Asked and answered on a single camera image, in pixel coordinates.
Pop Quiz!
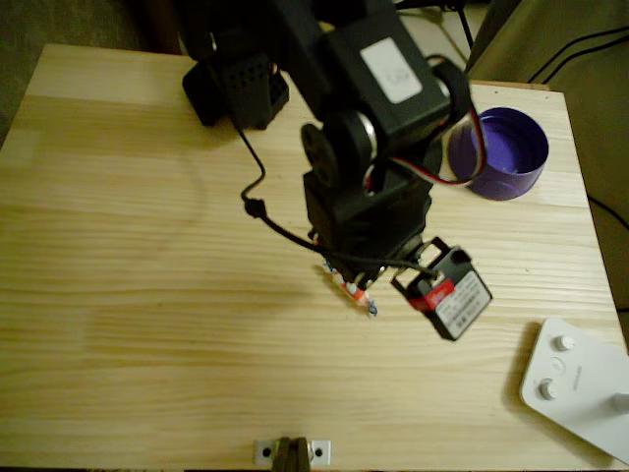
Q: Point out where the red white black servo wire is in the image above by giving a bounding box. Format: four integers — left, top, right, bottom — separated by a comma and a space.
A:
362, 54, 488, 196

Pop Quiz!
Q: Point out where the small red white object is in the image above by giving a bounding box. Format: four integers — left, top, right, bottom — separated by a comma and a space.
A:
321, 261, 379, 319

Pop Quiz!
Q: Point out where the black stand pole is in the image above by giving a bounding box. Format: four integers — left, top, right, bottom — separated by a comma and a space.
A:
272, 436, 312, 472

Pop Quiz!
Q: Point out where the white metal bracket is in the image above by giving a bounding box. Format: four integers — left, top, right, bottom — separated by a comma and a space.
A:
252, 438, 332, 466

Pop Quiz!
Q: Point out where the black power cable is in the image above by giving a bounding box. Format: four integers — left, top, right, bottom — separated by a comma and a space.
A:
454, 0, 476, 51

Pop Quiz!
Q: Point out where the black camera cable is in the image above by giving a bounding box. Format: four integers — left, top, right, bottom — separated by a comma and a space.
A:
230, 122, 441, 277

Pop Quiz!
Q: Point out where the purple bowl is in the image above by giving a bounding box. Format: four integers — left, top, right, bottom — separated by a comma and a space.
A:
447, 106, 549, 202

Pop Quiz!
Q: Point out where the thin black cable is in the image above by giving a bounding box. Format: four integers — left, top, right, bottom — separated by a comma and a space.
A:
535, 34, 629, 86
587, 195, 629, 232
526, 25, 629, 80

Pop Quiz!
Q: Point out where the white stand base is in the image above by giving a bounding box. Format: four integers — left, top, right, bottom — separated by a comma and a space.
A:
518, 316, 629, 466

